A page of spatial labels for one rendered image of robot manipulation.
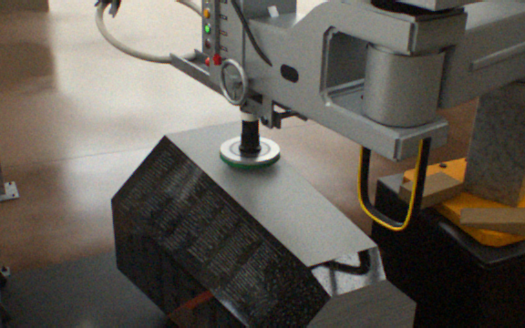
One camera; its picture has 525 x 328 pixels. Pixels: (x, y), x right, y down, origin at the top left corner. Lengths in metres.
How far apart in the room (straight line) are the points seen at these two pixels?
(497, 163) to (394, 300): 0.62
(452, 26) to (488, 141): 0.73
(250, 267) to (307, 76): 0.59
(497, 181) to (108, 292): 1.75
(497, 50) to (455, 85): 0.19
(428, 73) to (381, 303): 0.71
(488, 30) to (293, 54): 0.52
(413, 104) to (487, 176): 0.75
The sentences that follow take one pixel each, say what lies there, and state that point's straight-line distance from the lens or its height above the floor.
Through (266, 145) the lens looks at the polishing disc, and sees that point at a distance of 2.42.
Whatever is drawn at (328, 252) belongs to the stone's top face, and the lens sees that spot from 1.95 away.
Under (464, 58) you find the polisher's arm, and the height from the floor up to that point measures 1.39.
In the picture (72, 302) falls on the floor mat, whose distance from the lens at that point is 3.12.
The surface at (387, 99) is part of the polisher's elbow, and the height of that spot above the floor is 1.31.
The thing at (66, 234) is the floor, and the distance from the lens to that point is 3.62.
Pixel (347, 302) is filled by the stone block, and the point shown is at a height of 0.72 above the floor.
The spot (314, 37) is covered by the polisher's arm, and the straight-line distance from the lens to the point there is 1.84.
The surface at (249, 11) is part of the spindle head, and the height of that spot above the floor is 1.40.
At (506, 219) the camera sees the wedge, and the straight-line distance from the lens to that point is 2.26.
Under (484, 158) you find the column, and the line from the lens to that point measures 2.37.
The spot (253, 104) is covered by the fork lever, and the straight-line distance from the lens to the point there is 2.20.
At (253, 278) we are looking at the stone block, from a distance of 1.99.
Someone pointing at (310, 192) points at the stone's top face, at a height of 0.82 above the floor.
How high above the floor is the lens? 1.91
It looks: 27 degrees down
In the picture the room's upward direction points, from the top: 1 degrees clockwise
